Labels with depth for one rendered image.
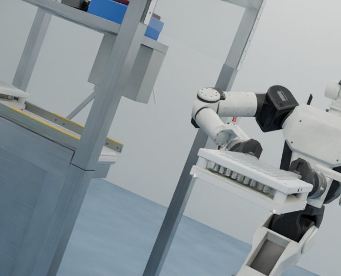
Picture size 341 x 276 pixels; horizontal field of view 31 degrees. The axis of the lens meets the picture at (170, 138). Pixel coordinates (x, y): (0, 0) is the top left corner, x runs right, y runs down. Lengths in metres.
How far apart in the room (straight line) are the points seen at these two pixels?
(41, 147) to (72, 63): 3.87
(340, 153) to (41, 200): 1.05
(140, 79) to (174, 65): 3.41
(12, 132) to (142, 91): 0.49
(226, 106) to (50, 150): 0.62
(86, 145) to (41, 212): 0.40
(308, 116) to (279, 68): 3.34
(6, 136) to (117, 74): 0.51
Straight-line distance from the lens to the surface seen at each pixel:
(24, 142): 2.20
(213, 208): 5.54
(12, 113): 2.24
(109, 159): 2.25
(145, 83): 2.24
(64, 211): 2.03
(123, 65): 1.95
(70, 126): 2.41
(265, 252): 2.13
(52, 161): 2.13
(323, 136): 2.10
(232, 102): 2.15
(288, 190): 1.44
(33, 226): 2.28
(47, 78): 6.10
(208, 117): 2.02
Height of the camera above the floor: 1.20
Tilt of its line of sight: 6 degrees down
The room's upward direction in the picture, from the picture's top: 21 degrees clockwise
